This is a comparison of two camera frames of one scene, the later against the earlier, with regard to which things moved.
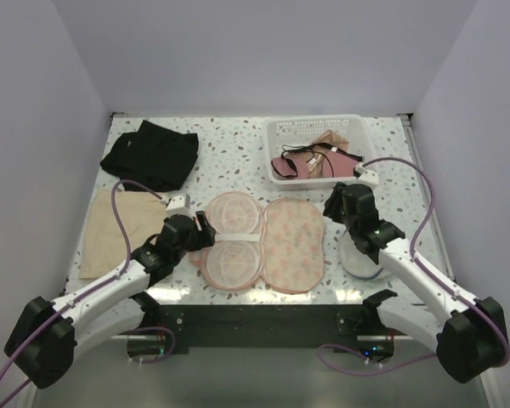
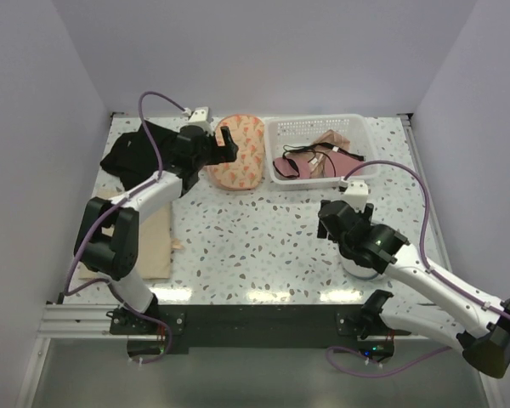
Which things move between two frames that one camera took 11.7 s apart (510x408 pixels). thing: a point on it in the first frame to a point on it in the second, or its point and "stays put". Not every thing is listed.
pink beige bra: [328, 159] stays put
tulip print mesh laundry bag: [280, 245] to [246, 172]
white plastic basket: [314, 152] stays put
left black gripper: [201, 231] to [215, 148]
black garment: [156, 157] stays put
